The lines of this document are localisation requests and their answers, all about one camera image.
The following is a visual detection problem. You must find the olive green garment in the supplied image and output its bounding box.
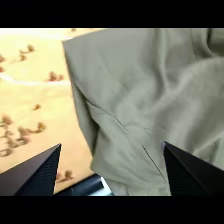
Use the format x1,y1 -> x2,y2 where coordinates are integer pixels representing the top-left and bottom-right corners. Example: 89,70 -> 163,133
61,27 -> 224,197

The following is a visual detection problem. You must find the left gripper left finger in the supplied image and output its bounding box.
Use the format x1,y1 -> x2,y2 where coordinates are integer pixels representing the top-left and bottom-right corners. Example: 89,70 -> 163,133
0,143 -> 63,197

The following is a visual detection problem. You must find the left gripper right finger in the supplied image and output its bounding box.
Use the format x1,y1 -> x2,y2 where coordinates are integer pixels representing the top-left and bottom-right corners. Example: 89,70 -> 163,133
162,140 -> 224,197

